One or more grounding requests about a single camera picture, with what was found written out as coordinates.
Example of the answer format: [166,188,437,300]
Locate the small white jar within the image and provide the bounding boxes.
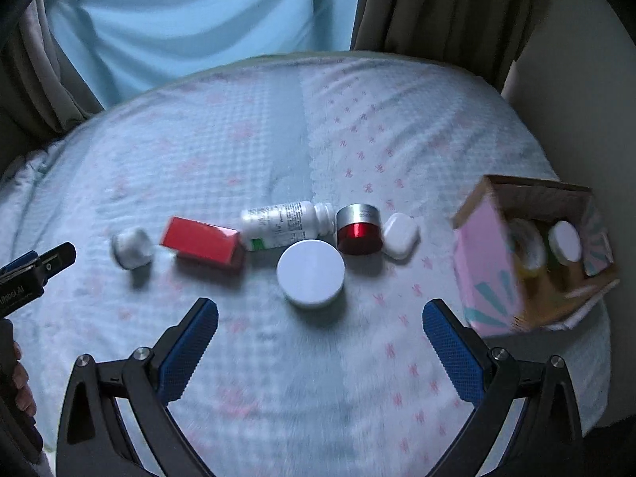
[111,228,154,270]

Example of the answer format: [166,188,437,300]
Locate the red cardboard box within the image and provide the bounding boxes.
[161,217,245,270]

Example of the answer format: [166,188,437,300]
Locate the white pill bottle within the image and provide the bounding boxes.
[239,202,335,252]

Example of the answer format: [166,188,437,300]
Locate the white earbud case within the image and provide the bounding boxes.
[382,212,419,261]

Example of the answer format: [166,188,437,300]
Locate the large white round jar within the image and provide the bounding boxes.
[276,239,345,310]

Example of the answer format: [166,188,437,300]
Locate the red jar silver lid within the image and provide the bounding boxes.
[335,204,383,255]

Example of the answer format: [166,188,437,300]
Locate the person's left hand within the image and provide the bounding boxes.
[12,341,37,418]

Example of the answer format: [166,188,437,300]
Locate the grey left curtain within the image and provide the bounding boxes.
[1,0,103,139]

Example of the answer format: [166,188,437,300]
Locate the pink cardboard box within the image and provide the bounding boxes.
[453,176,619,337]

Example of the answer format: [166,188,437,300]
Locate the white-lidded jar in box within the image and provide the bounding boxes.
[548,221,582,265]

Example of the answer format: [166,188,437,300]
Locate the light blue hanging sheet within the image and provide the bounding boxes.
[45,0,357,108]

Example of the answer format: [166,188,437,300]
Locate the white pink-patterned bed blanket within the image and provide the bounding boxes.
[0,52,613,477]

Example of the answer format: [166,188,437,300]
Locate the dark grey right curtain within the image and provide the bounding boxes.
[350,0,533,91]

